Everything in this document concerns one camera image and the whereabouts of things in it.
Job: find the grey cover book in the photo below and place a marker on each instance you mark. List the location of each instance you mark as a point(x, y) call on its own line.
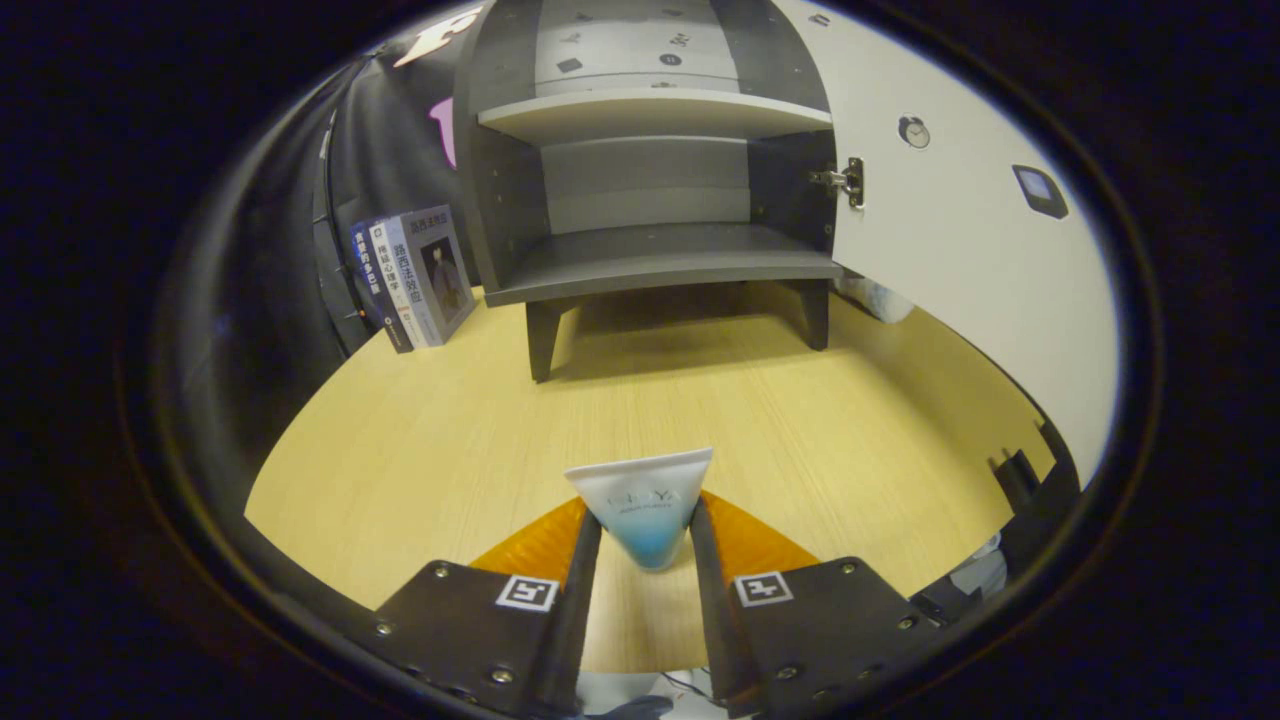
point(440, 265)

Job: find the blue and white tube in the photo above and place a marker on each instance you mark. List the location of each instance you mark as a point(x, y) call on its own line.
point(645, 495)

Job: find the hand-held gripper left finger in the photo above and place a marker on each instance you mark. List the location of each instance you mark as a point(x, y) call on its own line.
point(580, 600)

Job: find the metal door hinge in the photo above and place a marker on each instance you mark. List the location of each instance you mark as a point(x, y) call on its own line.
point(850, 182)

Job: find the grey cabinet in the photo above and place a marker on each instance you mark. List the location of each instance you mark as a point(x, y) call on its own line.
point(660, 260)

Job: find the white spine book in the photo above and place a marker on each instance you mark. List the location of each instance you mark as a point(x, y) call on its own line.
point(395, 280)

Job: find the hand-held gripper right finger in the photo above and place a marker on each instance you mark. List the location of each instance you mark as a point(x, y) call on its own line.
point(712, 600)

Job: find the black table bracket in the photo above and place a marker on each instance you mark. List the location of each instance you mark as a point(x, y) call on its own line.
point(1015, 480)

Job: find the white cabinet door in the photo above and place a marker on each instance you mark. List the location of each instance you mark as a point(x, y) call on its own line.
point(960, 250)

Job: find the black backdrop cloth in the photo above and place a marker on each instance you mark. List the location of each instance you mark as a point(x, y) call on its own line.
point(390, 150)

